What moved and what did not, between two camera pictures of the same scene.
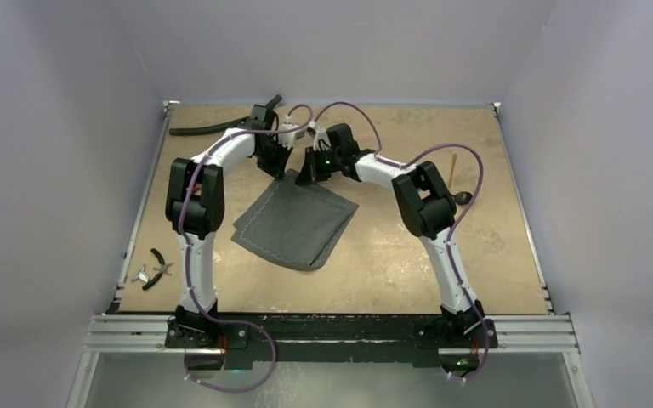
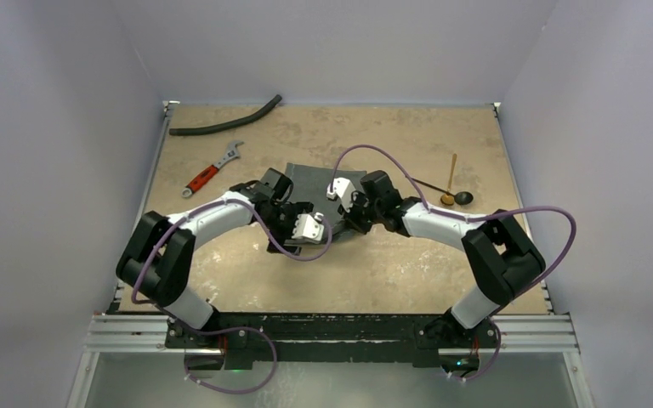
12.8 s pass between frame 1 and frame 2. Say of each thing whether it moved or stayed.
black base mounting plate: stayed
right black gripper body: moved
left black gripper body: moved
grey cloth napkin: moved
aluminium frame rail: stayed
